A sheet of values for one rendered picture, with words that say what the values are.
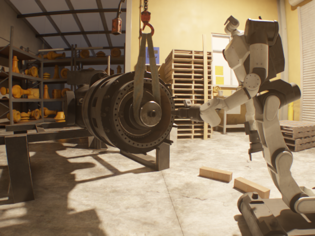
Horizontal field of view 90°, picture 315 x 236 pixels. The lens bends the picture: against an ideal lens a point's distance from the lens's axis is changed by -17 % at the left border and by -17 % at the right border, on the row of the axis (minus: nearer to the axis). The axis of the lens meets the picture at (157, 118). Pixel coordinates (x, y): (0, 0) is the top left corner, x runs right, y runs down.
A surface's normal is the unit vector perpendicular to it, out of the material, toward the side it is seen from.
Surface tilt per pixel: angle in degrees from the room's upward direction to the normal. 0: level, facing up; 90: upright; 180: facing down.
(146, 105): 90
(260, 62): 87
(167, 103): 109
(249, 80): 87
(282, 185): 114
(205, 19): 90
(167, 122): 68
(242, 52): 100
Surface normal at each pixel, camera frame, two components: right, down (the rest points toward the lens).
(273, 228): 0.00, -1.00
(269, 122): -0.15, 0.08
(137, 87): 0.10, 0.15
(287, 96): 0.00, 0.44
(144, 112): 0.53, 0.07
